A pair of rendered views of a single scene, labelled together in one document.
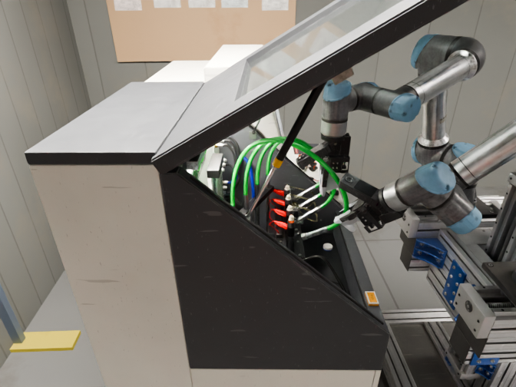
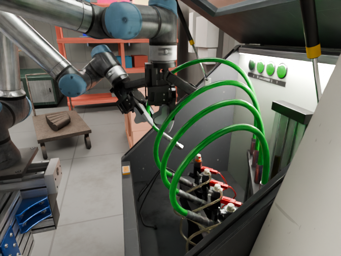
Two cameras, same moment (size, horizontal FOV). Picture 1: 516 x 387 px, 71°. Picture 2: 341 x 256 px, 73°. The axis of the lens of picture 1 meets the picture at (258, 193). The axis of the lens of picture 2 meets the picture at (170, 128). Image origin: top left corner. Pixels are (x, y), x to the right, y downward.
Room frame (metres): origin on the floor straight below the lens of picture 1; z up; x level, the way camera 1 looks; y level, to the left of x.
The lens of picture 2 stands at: (1.68, -0.36, 1.48)
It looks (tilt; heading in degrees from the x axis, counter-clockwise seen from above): 22 degrees down; 166
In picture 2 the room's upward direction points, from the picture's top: straight up
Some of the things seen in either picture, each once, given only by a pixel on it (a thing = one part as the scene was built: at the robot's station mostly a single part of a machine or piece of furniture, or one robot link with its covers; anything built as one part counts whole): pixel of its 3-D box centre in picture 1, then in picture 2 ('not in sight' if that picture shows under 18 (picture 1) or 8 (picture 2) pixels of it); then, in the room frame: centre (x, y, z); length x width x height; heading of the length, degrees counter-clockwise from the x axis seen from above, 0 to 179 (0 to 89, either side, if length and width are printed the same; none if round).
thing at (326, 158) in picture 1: (333, 152); (161, 83); (1.03, -0.23, 1.36); 0.09 x 0.08 x 0.12; 89
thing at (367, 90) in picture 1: (364, 97); (128, 22); (1.07, -0.32, 1.51); 0.11 x 0.11 x 0.08; 35
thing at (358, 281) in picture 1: (352, 272); (130, 224); (1.04, -0.35, 0.87); 0.62 x 0.04 x 0.16; 179
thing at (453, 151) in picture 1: (464, 162); not in sight; (1.28, -0.80, 1.20); 0.13 x 0.12 x 0.14; 35
